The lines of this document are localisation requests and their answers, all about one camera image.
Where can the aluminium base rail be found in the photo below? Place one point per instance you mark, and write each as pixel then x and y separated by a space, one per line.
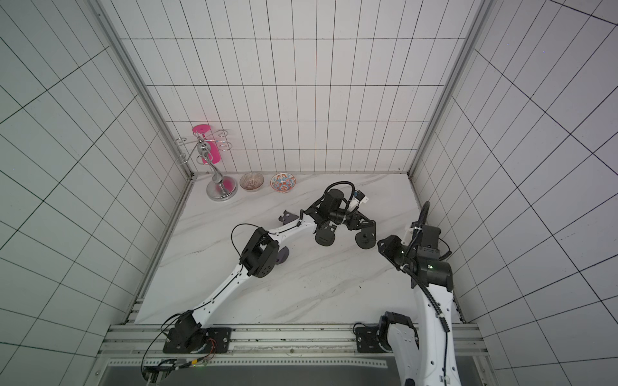
pixel 145 349

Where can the brown striped glass bowl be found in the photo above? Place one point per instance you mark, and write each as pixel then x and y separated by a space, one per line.
pixel 251 181

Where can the chrome cup holder stand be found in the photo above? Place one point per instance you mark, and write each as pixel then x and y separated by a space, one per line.
pixel 221 187

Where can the pink plastic cup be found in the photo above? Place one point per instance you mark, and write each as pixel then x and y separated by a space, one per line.
pixel 208 152

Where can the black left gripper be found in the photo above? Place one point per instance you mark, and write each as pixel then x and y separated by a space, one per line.
pixel 356 223

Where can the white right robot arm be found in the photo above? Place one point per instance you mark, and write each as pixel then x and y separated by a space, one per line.
pixel 425 299

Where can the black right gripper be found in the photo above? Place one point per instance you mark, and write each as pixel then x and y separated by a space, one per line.
pixel 391 250

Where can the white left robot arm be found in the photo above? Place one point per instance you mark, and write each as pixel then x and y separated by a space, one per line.
pixel 187 332

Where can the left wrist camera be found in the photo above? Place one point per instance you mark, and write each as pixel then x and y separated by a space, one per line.
pixel 358 198

